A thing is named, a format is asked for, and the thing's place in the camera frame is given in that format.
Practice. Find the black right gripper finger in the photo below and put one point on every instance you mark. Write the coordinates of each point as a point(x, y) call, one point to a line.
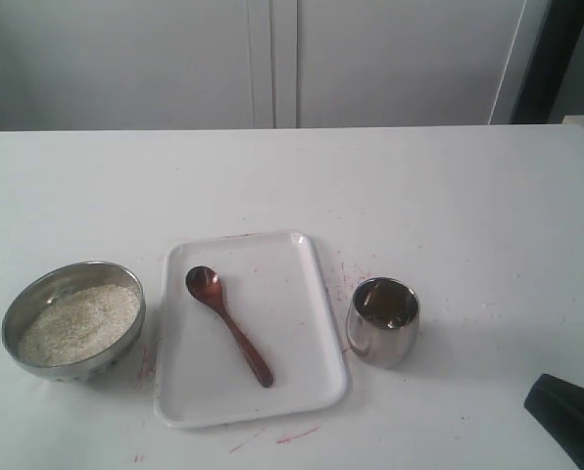
point(558, 406)

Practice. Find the brown wooden spoon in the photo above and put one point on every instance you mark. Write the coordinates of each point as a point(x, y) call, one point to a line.
point(204, 285)

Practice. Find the shiny steel cup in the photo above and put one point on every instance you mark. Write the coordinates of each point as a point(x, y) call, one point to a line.
point(382, 323)

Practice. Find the steel bowl of rice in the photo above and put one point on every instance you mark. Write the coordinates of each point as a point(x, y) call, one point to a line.
point(76, 321)

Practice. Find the white rectangular tray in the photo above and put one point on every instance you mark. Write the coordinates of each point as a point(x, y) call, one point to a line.
point(273, 289)

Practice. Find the white cabinet doors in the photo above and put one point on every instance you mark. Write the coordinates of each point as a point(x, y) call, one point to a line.
point(82, 65)

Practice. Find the dark metal frame post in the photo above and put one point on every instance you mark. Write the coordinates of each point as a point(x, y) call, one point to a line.
point(549, 61)

